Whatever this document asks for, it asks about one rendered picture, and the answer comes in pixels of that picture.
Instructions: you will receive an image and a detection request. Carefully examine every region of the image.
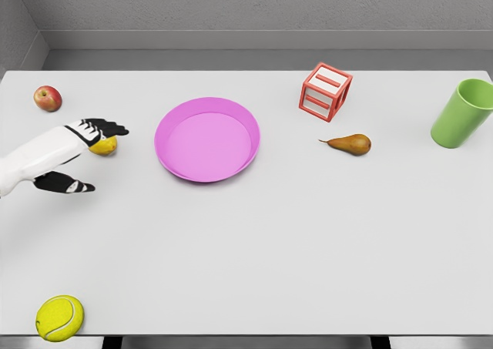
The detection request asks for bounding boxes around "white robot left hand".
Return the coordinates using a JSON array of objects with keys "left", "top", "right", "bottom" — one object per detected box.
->
[{"left": 14, "top": 118, "right": 130, "bottom": 195}]

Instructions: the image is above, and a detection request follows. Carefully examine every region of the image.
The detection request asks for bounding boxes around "yellow lemon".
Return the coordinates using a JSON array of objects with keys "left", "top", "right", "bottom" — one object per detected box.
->
[{"left": 88, "top": 135, "right": 118, "bottom": 157}]

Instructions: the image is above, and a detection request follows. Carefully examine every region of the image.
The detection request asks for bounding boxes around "pink round plate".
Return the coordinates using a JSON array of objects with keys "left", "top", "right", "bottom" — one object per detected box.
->
[{"left": 154, "top": 96, "right": 261, "bottom": 184}]

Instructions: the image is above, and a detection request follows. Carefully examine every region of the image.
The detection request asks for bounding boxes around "red apple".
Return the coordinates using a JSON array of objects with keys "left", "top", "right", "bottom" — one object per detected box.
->
[{"left": 33, "top": 85, "right": 63, "bottom": 112}]

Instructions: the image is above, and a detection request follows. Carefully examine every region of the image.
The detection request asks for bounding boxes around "yellow tennis ball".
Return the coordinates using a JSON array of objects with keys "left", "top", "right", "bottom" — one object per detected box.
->
[{"left": 35, "top": 294, "right": 86, "bottom": 342}]

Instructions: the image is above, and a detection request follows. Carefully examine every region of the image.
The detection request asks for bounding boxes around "red and white cube block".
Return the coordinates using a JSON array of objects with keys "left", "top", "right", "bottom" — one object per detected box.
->
[{"left": 298, "top": 62, "right": 354, "bottom": 123}]

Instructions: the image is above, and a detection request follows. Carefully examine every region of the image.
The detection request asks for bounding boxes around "brown pear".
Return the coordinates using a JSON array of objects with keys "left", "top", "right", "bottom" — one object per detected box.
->
[{"left": 317, "top": 133, "right": 373, "bottom": 157}]

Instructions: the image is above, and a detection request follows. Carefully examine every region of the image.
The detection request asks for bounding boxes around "green cup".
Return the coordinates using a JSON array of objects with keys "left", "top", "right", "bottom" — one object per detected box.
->
[{"left": 430, "top": 78, "right": 493, "bottom": 149}]

